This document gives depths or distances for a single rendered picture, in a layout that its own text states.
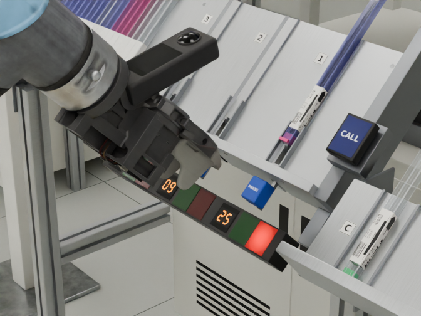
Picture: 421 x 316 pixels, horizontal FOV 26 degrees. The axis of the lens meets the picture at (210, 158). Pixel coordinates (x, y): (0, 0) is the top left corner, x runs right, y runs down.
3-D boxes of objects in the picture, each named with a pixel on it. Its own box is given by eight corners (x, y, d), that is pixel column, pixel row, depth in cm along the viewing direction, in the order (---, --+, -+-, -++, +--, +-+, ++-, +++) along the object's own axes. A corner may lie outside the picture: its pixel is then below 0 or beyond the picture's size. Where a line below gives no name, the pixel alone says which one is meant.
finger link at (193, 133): (189, 150, 99) (142, 111, 93) (198, 136, 99) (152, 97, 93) (217, 164, 96) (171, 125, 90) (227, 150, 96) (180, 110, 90)
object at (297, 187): (336, 218, 107) (307, 192, 102) (44, 71, 153) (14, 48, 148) (341, 209, 107) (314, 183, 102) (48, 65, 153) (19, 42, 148)
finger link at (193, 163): (194, 201, 102) (145, 165, 95) (223, 157, 103) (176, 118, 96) (212, 211, 100) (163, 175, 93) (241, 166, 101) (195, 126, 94)
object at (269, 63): (332, 200, 105) (319, 188, 103) (38, 57, 151) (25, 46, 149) (416, 65, 108) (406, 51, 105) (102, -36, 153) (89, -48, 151)
